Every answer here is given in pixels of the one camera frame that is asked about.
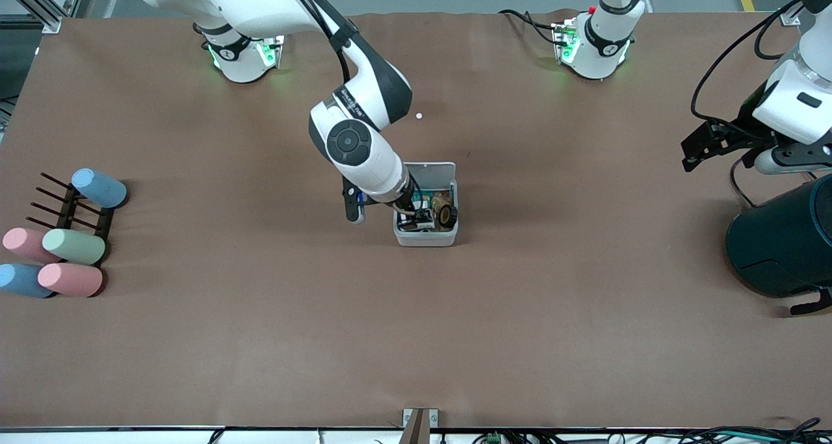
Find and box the black tape roll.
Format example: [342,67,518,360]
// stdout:
[434,202,459,232]

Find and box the black base power cable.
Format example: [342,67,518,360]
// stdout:
[499,8,560,45]

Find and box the brown table cover sheet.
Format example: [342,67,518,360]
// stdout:
[0,10,832,430]

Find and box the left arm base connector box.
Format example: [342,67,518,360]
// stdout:
[551,18,580,66]

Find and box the green foam cylinder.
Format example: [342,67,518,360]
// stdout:
[42,228,107,267]

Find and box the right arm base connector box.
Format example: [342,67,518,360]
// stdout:
[257,34,285,68]

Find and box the metal bracket with brown strip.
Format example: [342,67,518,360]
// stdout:
[402,408,439,444]

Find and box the dark teal round trash can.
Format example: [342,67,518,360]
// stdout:
[726,174,832,316]

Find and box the black peg cup rack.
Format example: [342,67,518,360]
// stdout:
[26,172,116,266]

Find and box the black cable bundle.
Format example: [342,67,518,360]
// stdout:
[676,418,832,444]

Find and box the blue foam cylinder bottom left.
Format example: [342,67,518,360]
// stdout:
[0,263,56,299]

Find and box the pink foam cylinder front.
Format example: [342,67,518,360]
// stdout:
[37,263,103,298]

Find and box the pink plastic cup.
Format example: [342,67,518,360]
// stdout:
[2,228,62,265]

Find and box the blue plastic cup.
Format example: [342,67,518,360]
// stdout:
[71,168,129,209]

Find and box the black cable loop on table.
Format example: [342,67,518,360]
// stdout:
[729,155,813,208]

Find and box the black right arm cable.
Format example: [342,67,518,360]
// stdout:
[276,0,352,87]

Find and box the white square lidded bin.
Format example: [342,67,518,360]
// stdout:
[393,162,459,248]

